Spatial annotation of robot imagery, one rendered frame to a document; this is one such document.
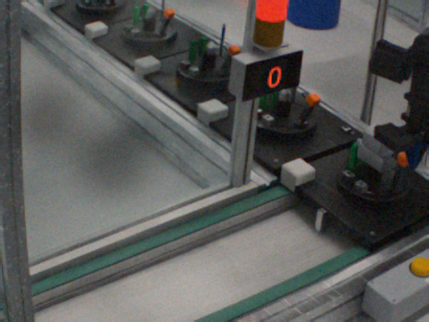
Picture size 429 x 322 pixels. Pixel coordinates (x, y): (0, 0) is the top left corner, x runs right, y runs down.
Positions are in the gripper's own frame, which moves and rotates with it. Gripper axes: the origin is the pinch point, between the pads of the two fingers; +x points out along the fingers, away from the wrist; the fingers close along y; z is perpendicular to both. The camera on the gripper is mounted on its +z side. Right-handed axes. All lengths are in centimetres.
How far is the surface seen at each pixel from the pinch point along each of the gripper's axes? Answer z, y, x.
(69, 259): -21, -57, 13
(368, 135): -9.7, -2.3, 1.3
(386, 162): -5.3, -1.3, 4.8
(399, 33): -71, 79, 23
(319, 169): -17.9, -4.9, 12.2
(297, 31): -84, 50, 23
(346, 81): -55, 40, 23
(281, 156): -24.6, -8.4, 12.1
